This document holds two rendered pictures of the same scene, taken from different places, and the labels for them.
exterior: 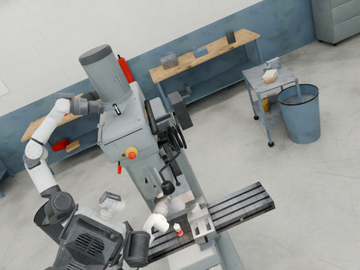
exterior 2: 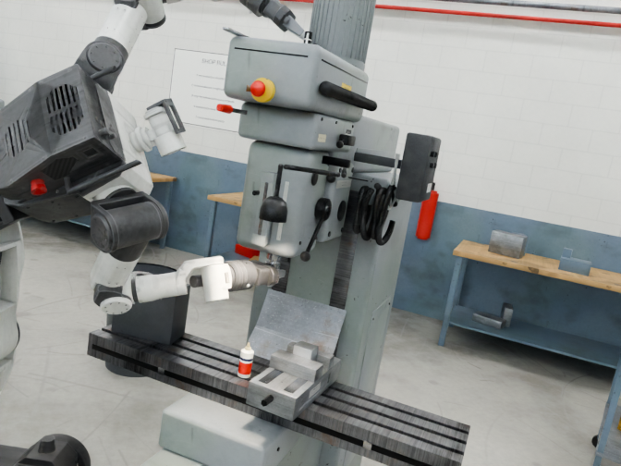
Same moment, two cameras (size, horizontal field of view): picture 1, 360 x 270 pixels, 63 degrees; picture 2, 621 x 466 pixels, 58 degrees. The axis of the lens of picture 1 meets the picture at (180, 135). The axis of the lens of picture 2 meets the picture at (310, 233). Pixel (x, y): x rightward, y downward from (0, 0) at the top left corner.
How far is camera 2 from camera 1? 0.90 m
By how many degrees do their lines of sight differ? 27
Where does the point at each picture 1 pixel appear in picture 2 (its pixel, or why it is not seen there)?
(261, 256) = not seen: outside the picture
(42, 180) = (113, 24)
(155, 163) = (294, 175)
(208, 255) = (245, 441)
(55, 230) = not seen: hidden behind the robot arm
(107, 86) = (327, 22)
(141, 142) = (290, 83)
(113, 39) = (443, 157)
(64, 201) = (105, 59)
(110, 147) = (240, 59)
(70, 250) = (35, 97)
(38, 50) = not seen: hidden behind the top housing
